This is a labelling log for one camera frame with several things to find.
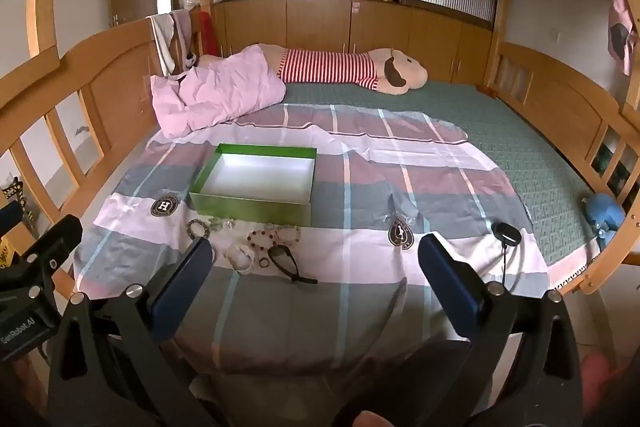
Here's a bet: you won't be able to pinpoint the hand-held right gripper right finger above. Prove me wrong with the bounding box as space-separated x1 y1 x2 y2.
330 234 586 427

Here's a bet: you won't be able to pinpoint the red black beaded bracelet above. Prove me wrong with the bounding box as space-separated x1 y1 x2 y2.
247 229 278 253

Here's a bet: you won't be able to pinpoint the yellow black wall sticker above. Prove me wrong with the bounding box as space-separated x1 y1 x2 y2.
0 177 36 270

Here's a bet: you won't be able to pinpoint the red hanging garment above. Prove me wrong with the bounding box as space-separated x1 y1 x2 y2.
195 11 218 58

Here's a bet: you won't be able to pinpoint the clear crystal bracelet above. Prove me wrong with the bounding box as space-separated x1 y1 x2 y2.
274 225 302 247

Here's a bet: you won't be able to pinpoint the pink hanging garment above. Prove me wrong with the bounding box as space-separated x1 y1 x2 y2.
607 0 636 75

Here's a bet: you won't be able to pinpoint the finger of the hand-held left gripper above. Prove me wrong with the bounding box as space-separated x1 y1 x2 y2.
0 213 83 303
0 204 25 238

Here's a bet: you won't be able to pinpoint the plaid bed sheet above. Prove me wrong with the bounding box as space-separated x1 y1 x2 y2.
72 103 551 378

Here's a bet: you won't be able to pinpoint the silver bangle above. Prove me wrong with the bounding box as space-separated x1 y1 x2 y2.
226 244 257 275

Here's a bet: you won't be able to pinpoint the grey white hanging garment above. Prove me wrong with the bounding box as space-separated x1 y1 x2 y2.
147 9 193 78

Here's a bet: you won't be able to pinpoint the pink pillow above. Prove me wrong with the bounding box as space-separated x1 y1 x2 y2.
151 46 287 138

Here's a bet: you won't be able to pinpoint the wooden wall cabinets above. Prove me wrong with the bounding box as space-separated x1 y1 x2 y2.
212 0 501 88

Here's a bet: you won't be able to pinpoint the striped long plush toy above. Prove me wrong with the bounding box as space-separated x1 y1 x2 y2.
265 47 430 96

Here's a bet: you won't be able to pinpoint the black wristwatch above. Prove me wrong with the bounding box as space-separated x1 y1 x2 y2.
267 244 318 285

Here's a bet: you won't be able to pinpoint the black pod with lanyard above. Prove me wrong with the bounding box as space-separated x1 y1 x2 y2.
492 222 521 288

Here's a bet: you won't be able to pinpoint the green cardboard box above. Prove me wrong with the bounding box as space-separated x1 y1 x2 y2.
188 143 318 228

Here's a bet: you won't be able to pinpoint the blue plush toy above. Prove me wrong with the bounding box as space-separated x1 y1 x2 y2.
582 193 626 238

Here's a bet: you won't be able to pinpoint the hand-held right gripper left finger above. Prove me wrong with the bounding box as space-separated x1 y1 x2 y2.
47 236 236 427

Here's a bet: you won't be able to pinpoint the wooden bunk bed frame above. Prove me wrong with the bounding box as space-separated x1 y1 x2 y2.
0 0 640 308

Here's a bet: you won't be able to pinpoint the green mattress pad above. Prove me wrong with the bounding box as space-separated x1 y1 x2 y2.
235 82 601 268

